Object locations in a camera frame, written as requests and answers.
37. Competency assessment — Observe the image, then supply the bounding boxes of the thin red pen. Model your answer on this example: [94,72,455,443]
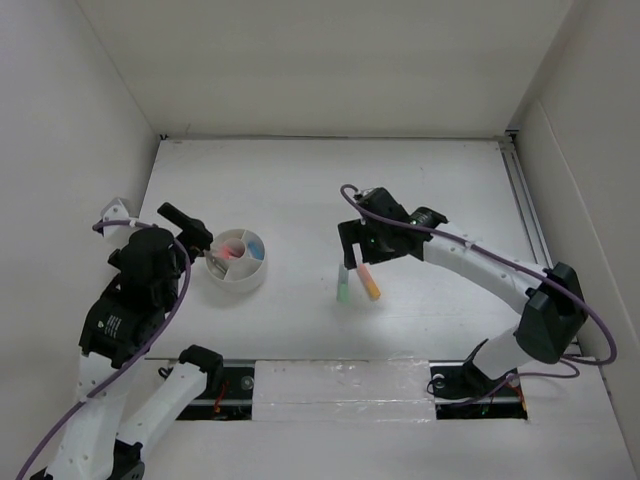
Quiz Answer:
[218,238,246,259]

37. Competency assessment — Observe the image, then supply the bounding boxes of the black handled scissors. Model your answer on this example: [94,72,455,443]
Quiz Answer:
[206,255,228,276]

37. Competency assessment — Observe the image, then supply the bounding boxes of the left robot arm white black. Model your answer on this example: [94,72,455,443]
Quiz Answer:
[18,203,223,479]

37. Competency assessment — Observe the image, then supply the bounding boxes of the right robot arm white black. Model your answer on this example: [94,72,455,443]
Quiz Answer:
[338,184,588,401]

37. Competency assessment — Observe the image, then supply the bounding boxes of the orange yellow highlighter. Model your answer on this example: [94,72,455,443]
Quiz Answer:
[356,264,381,301]

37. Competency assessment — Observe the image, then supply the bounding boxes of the green highlighter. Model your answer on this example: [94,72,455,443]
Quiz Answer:
[337,264,349,303]

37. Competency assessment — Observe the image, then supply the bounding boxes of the white round divided organizer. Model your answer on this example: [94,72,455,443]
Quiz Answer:
[205,229,268,294]

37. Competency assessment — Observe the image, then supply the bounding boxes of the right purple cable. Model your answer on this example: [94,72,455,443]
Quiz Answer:
[339,183,619,406]

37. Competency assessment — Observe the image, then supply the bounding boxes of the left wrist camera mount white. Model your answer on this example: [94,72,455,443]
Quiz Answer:
[101,197,130,246]

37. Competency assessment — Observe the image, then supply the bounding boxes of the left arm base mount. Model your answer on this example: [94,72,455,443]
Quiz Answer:
[177,360,255,421]

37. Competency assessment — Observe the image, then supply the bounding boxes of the aluminium rail right side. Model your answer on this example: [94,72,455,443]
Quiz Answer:
[502,130,584,357]

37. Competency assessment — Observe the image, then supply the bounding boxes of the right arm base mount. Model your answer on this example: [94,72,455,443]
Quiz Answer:
[426,340,528,420]

